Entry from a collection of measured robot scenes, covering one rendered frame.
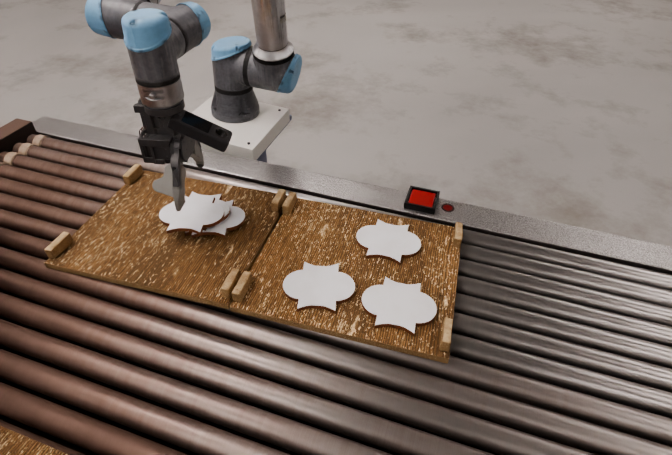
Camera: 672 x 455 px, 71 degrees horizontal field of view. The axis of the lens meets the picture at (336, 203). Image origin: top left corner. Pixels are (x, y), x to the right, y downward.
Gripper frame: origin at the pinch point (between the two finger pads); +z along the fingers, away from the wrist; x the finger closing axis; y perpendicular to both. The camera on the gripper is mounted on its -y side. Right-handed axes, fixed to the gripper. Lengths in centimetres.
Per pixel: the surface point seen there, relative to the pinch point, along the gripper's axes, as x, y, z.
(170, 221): 2.3, 5.8, 7.3
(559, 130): -222, -172, 105
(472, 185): -151, -101, 105
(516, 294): 12, -67, 13
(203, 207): -2.9, 0.1, 7.3
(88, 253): 9.2, 21.7, 11.4
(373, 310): 20.3, -38.1, 10.3
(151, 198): -10.0, 15.5, 11.4
